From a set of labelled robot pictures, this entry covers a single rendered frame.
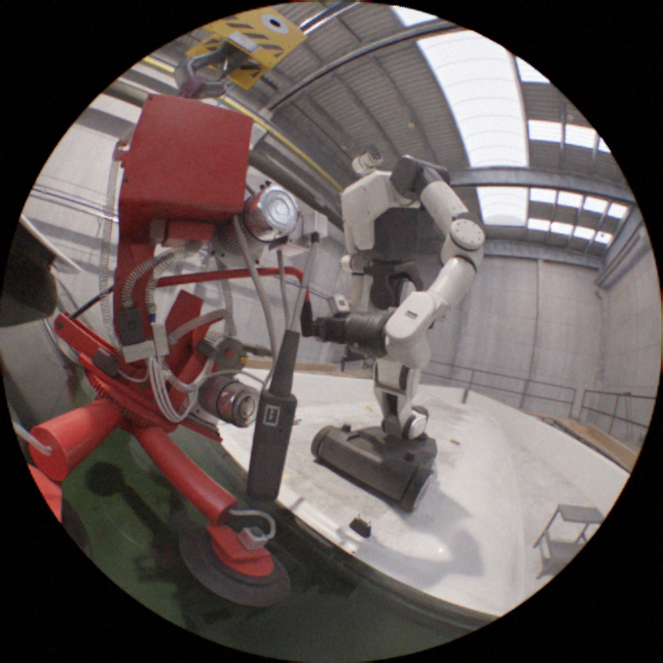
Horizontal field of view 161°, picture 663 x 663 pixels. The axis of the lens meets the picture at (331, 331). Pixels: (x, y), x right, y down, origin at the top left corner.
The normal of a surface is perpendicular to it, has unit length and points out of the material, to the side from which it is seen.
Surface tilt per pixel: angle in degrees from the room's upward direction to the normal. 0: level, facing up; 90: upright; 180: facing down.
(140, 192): 90
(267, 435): 90
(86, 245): 90
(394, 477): 90
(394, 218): 112
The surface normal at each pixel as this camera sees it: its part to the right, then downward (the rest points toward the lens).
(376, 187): -0.38, 0.29
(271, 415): 0.27, 0.01
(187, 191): 0.76, 0.14
